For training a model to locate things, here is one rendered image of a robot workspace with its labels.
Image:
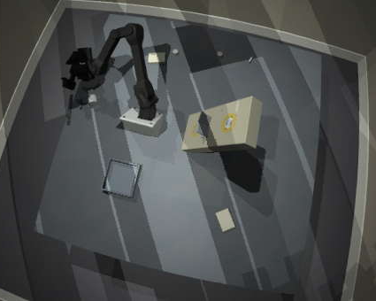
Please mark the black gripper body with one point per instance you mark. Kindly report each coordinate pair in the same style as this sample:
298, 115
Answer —
70, 83

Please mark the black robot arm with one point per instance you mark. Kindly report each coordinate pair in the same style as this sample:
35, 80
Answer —
143, 90

